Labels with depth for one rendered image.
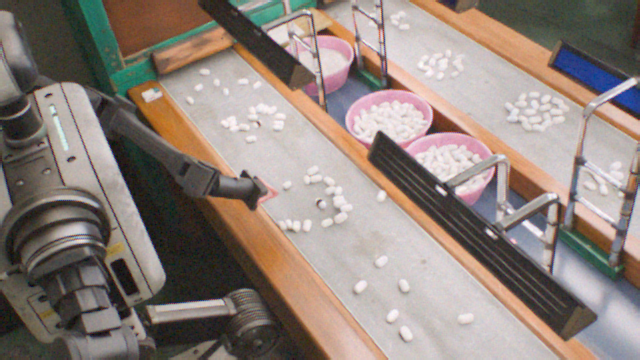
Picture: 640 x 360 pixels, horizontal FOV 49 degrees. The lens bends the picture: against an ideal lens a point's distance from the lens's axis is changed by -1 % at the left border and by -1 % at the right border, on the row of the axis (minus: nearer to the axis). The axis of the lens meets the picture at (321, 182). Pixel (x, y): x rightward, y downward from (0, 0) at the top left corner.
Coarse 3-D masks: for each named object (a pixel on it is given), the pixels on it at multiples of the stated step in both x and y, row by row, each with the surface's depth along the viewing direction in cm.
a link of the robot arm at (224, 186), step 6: (216, 180) 172; (222, 180) 172; (228, 180) 174; (234, 180) 175; (216, 186) 172; (222, 186) 172; (228, 186) 173; (234, 186) 174; (210, 192) 174; (216, 192) 172; (222, 192) 173; (228, 192) 174; (234, 192) 175; (228, 198) 176
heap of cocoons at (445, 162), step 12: (420, 156) 208; (432, 156) 208; (444, 156) 207; (456, 156) 207; (468, 156) 206; (432, 168) 204; (444, 168) 203; (456, 168) 202; (468, 168) 202; (444, 180) 199; (480, 180) 197; (456, 192) 196
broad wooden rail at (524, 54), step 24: (408, 0) 273; (432, 0) 266; (456, 24) 253; (480, 24) 250; (504, 48) 238; (528, 48) 236; (528, 72) 229; (552, 72) 225; (576, 96) 215; (624, 120) 204
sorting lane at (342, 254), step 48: (192, 96) 246; (240, 96) 242; (240, 144) 223; (288, 144) 220; (288, 192) 204; (336, 240) 188; (384, 240) 186; (432, 240) 184; (336, 288) 177; (384, 288) 175; (432, 288) 173; (480, 288) 171; (384, 336) 165; (432, 336) 163; (480, 336) 161; (528, 336) 160
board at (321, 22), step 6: (312, 12) 269; (318, 12) 269; (300, 18) 267; (318, 18) 265; (324, 18) 265; (300, 24) 264; (306, 24) 263; (318, 24) 262; (324, 24) 262; (330, 24) 262; (306, 30) 260; (318, 30) 261; (300, 36) 258; (288, 42) 257
